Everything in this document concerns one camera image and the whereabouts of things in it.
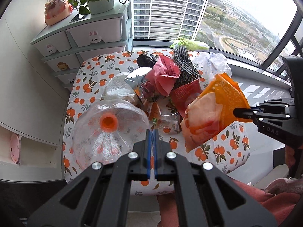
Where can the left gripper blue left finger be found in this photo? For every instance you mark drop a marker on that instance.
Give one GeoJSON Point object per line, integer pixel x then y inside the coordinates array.
{"type": "Point", "coordinates": [149, 139]}

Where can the clear crumpled plastic bag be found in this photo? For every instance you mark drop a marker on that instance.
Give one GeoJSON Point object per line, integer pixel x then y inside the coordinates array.
{"type": "Point", "coordinates": [210, 64]}

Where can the pink paper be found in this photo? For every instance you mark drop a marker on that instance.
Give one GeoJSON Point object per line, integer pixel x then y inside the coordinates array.
{"type": "Point", "coordinates": [163, 75]}

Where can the small clear candy wrapper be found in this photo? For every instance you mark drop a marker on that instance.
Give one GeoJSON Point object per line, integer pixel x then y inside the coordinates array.
{"type": "Point", "coordinates": [167, 123]}

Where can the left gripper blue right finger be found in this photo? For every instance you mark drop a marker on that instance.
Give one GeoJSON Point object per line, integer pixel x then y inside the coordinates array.
{"type": "Point", "coordinates": [155, 143]}

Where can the orange snack bag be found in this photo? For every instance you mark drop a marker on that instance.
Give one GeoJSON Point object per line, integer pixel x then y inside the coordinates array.
{"type": "Point", "coordinates": [212, 111]}

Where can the white plant pot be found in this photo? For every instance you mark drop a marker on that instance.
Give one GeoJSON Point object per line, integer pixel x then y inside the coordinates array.
{"type": "Point", "coordinates": [100, 6]}

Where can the dark red wrapper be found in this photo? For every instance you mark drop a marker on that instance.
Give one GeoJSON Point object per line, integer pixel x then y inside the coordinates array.
{"type": "Point", "coordinates": [149, 91]}

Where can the black crumpled plastic bag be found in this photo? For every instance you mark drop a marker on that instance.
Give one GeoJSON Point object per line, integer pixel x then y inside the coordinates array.
{"type": "Point", "coordinates": [144, 60]}

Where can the silver foil wrapper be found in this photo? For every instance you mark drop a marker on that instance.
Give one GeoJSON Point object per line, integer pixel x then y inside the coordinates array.
{"type": "Point", "coordinates": [137, 81]}

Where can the green cabbage plush toy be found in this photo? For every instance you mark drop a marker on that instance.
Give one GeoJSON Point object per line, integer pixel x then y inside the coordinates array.
{"type": "Point", "coordinates": [191, 45]}

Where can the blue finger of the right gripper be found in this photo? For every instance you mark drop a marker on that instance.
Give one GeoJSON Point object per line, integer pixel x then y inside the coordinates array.
{"type": "Point", "coordinates": [257, 109]}

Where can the green white drawer cabinet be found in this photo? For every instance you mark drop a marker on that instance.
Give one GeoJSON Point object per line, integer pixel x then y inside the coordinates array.
{"type": "Point", "coordinates": [66, 44]}

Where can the pink animal figure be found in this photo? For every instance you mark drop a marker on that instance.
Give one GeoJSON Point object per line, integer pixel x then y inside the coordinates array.
{"type": "Point", "coordinates": [56, 11]}

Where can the clear plastic bottle orange cap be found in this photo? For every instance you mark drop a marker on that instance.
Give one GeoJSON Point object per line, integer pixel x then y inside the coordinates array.
{"type": "Point", "coordinates": [106, 131]}

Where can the white shelf unit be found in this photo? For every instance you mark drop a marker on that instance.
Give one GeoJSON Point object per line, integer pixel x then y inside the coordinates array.
{"type": "Point", "coordinates": [38, 161]}

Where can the pink round wall hook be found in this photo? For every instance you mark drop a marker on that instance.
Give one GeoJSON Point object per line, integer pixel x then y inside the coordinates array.
{"type": "Point", "coordinates": [15, 144]}

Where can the black foam net sleeve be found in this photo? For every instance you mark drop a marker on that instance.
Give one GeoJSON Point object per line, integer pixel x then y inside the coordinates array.
{"type": "Point", "coordinates": [188, 72]}

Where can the red snack wrapper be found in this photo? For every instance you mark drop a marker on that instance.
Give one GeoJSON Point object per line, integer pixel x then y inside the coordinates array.
{"type": "Point", "coordinates": [184, 95]}

